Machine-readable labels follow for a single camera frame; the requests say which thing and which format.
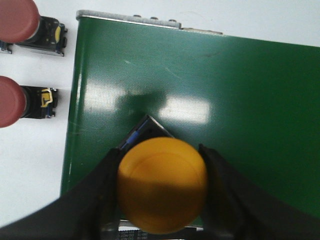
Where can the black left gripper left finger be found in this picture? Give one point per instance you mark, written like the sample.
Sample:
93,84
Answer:
86,212

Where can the yellow mushroom push button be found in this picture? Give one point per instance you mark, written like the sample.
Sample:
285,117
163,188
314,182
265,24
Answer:
162,181

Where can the green conveyor belt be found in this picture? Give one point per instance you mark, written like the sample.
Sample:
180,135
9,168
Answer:
256,102

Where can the red mushroom push button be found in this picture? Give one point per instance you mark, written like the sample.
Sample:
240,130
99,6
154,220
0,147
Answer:
22,101
21,24

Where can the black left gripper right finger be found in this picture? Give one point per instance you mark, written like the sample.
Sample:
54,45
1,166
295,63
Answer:
237,209

